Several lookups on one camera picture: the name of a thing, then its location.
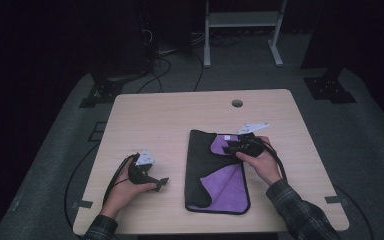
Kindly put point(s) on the person's left hand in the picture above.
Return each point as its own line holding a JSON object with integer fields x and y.
{"x": 121, "y": 196}

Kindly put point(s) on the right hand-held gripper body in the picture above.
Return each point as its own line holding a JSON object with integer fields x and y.
{"x": 250, "y": 146}

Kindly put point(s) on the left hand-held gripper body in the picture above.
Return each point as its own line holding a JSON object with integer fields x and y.
{"x": 140, "y": 175}

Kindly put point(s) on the black stand base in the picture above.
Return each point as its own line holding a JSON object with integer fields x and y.
{"x": 105, "y": 90}
{"x": 330, "y": 88}

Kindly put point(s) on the person's right hand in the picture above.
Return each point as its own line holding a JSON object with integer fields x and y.
{"x": 265, "y": 166}

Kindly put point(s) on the grey tape strip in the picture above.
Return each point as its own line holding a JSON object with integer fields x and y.
{"x": 336, "y": 200}
{"x": 81, "y": 204}

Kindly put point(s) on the white metal stand frame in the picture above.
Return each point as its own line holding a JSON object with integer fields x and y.
{"x": 243, "y": 19}

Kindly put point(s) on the dark floor outlet box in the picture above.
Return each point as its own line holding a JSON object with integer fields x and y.
{"x": 98, "y": 131}

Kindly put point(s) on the grey and purple cloth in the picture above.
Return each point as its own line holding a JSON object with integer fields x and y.
{"x": 200, "y": 166}

